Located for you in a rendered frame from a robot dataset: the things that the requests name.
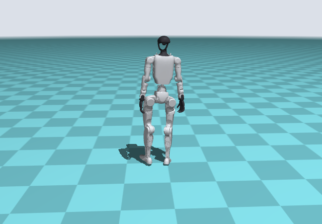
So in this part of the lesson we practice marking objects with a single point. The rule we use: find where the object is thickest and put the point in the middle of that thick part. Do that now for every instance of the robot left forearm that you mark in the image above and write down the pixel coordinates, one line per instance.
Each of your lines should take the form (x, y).
(143, 87)

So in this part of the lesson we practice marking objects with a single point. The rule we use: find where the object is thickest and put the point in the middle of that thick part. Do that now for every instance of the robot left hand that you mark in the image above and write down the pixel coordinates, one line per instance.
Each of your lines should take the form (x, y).
(140, 103)

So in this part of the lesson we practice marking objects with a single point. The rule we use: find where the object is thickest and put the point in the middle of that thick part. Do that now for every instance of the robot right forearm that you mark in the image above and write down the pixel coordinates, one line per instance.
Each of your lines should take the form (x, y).
(180, 89)

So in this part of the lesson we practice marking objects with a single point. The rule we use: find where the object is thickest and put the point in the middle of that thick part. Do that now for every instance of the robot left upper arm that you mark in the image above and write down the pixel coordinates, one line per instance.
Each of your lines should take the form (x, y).
(148, 61)

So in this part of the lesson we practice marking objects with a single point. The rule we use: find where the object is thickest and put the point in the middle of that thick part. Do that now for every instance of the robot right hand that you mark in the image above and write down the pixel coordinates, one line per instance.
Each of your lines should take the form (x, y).
(181, 104)

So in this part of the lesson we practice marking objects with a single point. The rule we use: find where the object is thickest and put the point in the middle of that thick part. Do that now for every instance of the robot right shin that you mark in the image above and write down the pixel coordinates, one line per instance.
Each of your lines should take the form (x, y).
(168, 143)

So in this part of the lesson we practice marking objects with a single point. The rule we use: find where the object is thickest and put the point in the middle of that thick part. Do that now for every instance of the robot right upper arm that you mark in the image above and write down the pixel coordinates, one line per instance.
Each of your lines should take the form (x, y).
(177, 69)

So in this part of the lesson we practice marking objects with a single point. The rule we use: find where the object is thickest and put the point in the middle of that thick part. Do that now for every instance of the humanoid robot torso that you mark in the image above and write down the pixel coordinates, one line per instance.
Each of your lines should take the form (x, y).
(162, 72)

